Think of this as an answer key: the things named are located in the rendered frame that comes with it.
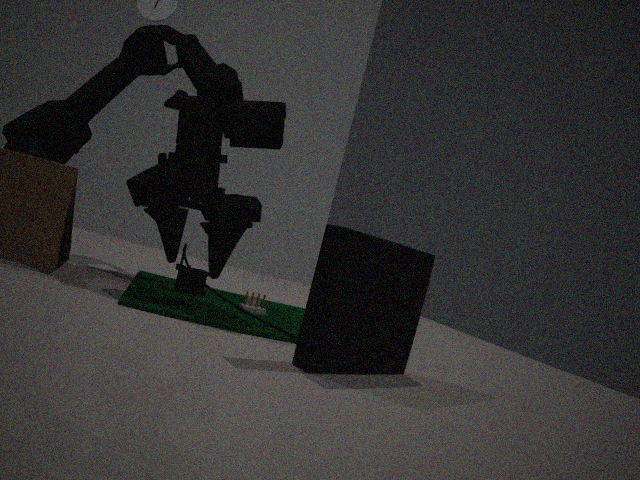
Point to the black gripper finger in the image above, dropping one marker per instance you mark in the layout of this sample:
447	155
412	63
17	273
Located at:
221	242
171	224

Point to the green circuit board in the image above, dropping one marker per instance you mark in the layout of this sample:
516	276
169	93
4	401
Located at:
156	294

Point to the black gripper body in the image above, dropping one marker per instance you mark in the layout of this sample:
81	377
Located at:
226	209

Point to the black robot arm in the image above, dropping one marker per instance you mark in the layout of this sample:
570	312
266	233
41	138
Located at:
56	130

